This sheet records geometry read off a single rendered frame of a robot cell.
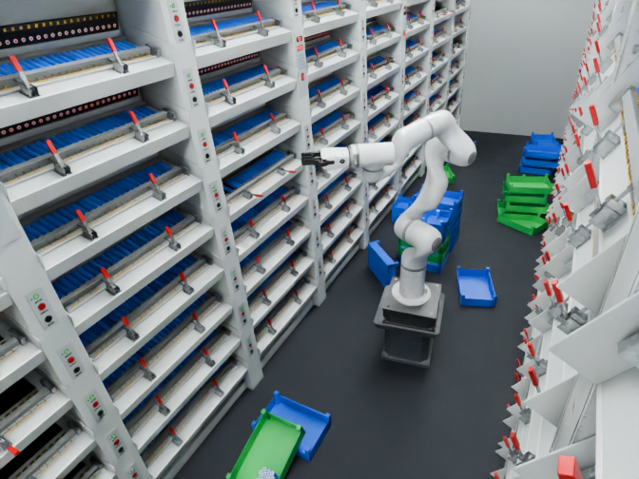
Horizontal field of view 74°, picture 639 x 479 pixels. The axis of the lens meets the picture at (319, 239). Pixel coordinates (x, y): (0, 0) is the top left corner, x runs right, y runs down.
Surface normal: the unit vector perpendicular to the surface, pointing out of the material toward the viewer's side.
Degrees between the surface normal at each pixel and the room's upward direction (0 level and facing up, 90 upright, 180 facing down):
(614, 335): 90
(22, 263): 90
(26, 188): 18
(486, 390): 0
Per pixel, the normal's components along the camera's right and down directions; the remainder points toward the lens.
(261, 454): -0.22, -0.66
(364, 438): -0.07, -0.84
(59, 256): 0.20, -0.74
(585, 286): -0.48, 0.50
